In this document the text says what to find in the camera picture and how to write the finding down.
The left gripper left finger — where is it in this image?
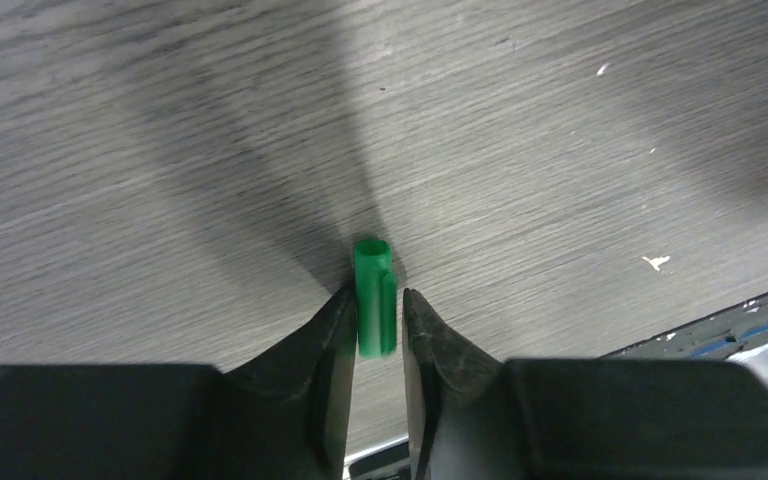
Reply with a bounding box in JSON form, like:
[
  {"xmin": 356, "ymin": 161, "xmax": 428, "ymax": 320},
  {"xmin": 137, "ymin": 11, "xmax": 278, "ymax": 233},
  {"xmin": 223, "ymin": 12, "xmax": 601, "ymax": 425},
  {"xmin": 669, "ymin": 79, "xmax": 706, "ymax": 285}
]
[{"xmin": 0, "ymin": 285, "xmax": 357, "ymax": 479}]

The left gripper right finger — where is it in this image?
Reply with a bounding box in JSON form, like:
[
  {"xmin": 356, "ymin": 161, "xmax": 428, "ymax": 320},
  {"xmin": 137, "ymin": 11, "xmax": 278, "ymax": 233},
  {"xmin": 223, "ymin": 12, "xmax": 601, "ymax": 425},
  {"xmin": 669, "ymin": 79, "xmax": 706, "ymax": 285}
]
[{"xmin": 403, "ymin": 289, "xmax": 768, "ymax": 479}]

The green marker cap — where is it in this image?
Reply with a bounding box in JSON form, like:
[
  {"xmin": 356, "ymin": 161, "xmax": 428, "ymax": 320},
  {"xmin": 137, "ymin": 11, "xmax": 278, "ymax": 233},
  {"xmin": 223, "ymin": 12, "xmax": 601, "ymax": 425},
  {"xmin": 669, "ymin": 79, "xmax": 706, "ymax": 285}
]
[{"xmin": 354, "ymin": 239, "xmax": 398, "ymax": 358}]

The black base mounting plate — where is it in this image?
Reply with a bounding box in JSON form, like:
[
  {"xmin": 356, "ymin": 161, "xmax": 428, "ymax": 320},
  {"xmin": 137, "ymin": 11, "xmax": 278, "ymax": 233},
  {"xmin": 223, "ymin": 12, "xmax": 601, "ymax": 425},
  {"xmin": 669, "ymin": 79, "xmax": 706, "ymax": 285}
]
[{"xmin": 347, "ymin": 278, "xmax": 768, "ymax": 480}]

